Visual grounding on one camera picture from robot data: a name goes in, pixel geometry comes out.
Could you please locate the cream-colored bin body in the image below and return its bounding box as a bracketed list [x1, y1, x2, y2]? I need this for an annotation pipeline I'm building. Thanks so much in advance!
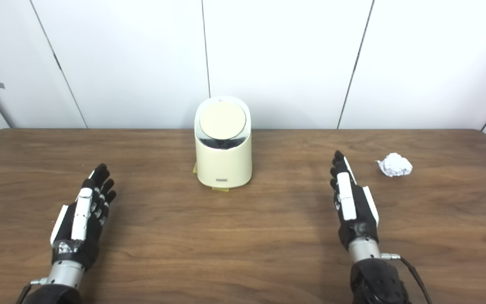
[194, 96, 252, 189]

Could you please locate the white paper ball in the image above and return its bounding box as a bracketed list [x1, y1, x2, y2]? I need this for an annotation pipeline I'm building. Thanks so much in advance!
[376, 153, 413, 177]

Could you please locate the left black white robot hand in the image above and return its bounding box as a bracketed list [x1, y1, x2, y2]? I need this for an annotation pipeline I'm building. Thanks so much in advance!
[50, 163, 117, 271]

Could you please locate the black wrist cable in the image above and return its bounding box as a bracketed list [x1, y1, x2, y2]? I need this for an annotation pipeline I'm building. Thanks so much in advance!
[381, 252, 433, 304]
[15, 278, 48, 304]

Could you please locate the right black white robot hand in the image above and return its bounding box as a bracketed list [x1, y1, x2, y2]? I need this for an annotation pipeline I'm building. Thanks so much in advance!
[330, 151, 380, 250]

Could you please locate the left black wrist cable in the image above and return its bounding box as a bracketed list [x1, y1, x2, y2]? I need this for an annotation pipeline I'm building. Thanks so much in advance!
[15, 278, 48, 304]

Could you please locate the cream round bin lid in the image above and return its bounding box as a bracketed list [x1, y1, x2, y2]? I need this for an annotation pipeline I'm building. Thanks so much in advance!
[199, 101, 247, 140]

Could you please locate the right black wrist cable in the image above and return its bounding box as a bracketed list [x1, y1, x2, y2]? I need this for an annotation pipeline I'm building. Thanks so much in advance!
[381, 252, 433, 304]

